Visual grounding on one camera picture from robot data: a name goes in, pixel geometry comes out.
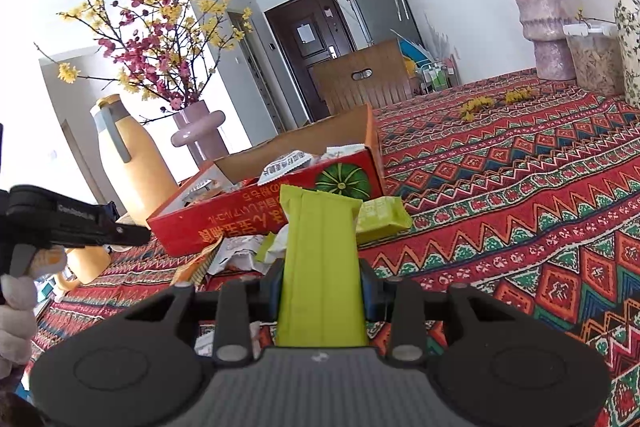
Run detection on fallen yellow blossoms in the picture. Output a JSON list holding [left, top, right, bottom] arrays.
[[459, 88, 537, 122]]

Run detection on textured pink vase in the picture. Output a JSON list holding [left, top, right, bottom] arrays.
[[509, 0, 577, 82]]

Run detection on yellow thermos jug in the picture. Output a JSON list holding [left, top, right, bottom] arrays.
[[90, 94, 180, 226]]

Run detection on small wire cart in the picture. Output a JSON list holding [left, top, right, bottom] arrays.
[[415, 59, 461, 96]]

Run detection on white pampas grass bunch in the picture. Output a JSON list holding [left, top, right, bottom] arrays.
[[390, 14, 454, 64]]

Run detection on clear storage jar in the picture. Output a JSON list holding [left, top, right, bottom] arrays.
[[563, 23, 626, 97]]

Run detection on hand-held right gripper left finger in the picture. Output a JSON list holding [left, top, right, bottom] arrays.
[[122, 264, 283, 367]]

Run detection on lime green snack bar packet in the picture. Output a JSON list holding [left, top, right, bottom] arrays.
[[276, 184, 369, 348]]

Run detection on dark brown door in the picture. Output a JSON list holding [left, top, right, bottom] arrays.
[[264, 0, 351, 124]]

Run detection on pink ring vase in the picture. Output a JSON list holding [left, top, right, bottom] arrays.
[[171, 101, 226, 168]]

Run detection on pink and yellow blossom branches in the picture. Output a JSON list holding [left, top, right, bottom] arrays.
[[35, 0, 256, 114]]

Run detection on floral white vase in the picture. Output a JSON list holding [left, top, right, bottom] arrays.
[[611, 0, 640, 108]]

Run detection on red cardboard box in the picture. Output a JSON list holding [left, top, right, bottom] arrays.
[[146, 103, 386, 259]]

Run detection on yellow mug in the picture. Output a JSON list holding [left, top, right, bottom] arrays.
[[52, 246, 112, 294]]

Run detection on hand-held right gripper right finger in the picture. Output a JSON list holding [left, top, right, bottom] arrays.
[[359, 259, 506, 363]]

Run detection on pile of snack packets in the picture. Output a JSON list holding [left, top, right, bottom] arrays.
[[172, 232, 290, 358]]

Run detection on grey refrigerator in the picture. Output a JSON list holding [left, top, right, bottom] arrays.
[[339, 0, 424, 54]]

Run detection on wooden chair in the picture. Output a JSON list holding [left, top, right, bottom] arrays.
[[312, 38, 416, 116]]

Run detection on person's left hand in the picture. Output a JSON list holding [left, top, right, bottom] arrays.
[[0, 247, 68, 380]]

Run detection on pale green snack packet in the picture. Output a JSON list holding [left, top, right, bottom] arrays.
[[356, 197, 414, 246]]

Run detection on heap of snack packets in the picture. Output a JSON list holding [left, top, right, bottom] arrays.
[[182, 144, 367, 208]]

